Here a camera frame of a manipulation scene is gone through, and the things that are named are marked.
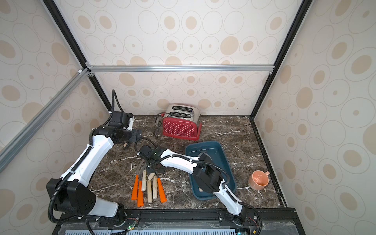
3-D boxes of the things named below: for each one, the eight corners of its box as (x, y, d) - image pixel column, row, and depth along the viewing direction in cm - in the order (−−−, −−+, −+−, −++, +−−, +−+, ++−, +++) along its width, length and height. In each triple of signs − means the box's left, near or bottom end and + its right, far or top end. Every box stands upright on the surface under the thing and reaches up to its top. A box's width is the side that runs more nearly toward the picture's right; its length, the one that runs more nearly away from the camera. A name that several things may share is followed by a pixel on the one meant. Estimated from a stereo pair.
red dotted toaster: (165, 140, 107) (161, 123, 93) (167, 121, 119) (164, 104, 105) (200, 140, 107) (201, 123, 93) (199, 122, 119) (200, 104, 105)
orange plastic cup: (250, 191, 85) (255, 185, 78) (246, 176, 90) (251, 170, 83) (267, 191, 85) (274, 185, 78) (262, 176, 90) (268, 170, 83)
